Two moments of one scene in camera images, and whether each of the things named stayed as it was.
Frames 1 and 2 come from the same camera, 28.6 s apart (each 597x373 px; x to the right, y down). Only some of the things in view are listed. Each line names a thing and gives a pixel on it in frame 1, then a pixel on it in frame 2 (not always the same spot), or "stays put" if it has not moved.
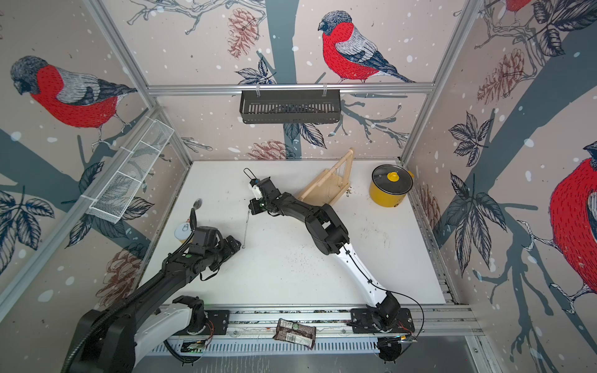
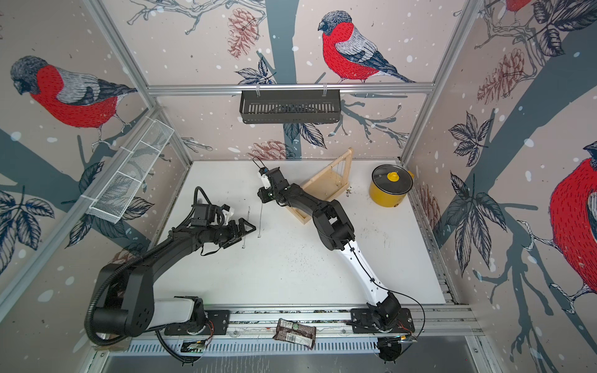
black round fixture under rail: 389,348 stays put
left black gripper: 234,245 to 241,229
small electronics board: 194,346 stays put
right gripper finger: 257,206 to 265,194
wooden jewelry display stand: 332,185 stays put
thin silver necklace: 243,246 stays put
